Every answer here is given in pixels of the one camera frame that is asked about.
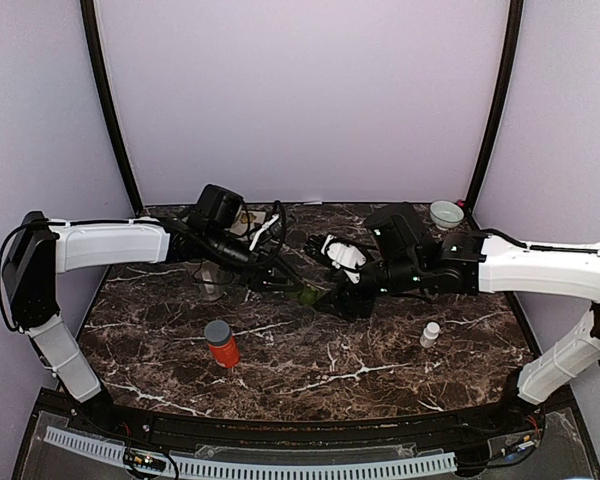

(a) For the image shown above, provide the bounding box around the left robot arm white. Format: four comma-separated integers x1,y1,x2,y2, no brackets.
0,184,303,436

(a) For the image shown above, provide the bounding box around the black left corner frame post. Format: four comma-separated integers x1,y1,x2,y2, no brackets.
79,0,144,214

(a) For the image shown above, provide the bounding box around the black right corner frame post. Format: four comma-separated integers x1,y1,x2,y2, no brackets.
464,0,525,215

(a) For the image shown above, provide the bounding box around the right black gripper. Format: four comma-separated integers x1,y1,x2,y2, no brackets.
312,247,424,324

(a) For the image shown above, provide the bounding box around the grey slotted cable duct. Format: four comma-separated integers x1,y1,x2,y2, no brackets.
42,427,457,479

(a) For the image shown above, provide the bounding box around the grey bottle cap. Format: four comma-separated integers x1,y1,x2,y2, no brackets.
204,320,232,347

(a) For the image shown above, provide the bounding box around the small pale corner bowl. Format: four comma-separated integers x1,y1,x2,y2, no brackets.
429,200,464,231

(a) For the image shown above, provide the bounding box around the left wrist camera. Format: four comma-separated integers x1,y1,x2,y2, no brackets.
249,200,287,252

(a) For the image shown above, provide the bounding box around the black corner frame post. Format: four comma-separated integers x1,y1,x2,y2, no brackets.
79,0,144,214
464,0,525,215

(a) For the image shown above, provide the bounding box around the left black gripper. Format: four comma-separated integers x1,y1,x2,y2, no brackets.
205,226,303,292

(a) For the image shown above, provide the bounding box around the black front table rail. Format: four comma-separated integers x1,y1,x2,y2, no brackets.
34,387,567,450

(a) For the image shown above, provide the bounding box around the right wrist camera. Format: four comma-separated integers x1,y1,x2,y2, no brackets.
304,234,369,284

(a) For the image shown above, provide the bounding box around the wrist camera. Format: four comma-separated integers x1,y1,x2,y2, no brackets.
249,200,287,252
304,234,369,284

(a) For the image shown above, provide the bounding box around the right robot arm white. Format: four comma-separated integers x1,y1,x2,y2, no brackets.
304,202,600,434

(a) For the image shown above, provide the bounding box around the small white pill bottle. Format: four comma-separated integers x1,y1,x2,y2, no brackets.
420,322,440,348

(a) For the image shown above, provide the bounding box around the square floral ceramic plate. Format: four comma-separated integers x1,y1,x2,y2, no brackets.
229,210,269,237

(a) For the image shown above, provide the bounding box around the orange pill bottle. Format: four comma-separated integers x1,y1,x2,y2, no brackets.
208,336,240,369

